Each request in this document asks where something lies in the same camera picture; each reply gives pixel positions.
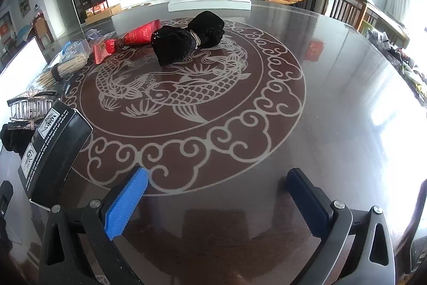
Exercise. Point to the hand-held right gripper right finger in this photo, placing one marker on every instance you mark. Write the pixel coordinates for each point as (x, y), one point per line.
(307, 201)

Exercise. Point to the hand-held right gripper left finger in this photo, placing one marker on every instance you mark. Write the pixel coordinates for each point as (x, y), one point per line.
(128, 201)

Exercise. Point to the black fuzzy cloth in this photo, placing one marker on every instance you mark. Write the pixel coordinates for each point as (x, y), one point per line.
(13, 138)

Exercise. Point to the black printed box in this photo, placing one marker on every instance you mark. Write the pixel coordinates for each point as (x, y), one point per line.
(56, 151)

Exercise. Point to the silver rhinestone hair clip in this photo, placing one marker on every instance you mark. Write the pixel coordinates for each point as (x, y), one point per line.
(30, 108)

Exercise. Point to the bundle of bamboo skewers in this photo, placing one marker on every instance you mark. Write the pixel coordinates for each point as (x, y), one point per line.
(63, 69)

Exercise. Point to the large white cardboard box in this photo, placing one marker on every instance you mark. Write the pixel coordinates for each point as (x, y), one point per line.
(23, 58)

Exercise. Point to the clear bag with blue contents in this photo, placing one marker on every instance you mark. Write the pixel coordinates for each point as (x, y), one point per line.
(75, 49)

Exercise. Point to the clear plastic wrap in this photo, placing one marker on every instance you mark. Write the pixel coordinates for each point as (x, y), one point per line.
(98, 35)

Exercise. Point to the red packet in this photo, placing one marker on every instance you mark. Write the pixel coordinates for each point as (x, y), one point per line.
(143, 33)

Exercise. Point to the red door poster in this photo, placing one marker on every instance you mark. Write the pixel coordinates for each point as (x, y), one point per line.
(4, 28)

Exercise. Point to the pile of assorted clutter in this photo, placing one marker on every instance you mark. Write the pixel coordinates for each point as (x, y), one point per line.
(400, 54)

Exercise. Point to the wooden dining chair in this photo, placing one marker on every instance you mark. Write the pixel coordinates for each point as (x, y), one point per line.
(42, 29)

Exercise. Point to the red orange packaged boxes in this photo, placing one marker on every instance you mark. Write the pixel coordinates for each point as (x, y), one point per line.
(97, 8)

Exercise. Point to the dark wooden chair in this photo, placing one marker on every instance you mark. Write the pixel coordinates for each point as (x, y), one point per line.
(340, 4)

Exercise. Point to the wooden side table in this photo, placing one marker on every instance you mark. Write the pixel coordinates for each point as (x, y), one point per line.
(383, 14)

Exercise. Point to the framed wall picture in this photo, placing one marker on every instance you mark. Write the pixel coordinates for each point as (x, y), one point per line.
(23, 3)

